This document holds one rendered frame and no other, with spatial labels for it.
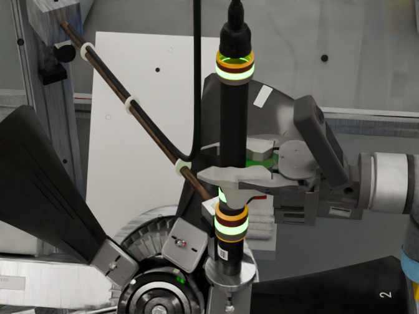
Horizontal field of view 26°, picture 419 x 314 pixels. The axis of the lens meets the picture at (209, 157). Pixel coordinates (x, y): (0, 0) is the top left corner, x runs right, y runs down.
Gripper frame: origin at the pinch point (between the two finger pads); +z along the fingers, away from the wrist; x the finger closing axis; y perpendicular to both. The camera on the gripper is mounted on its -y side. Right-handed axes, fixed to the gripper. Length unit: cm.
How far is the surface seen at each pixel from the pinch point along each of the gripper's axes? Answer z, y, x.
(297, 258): -16, 92, 70
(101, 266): 16.4, 26.3, 4.3
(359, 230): -30, 81, 70
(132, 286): 10.3, 21.6, -3.3
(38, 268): 28.0, 33.2, 9.0
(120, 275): 13.4, 26.4, 2.8
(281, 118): -8.8, 5.5, 16.0
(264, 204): -7, 61, 56
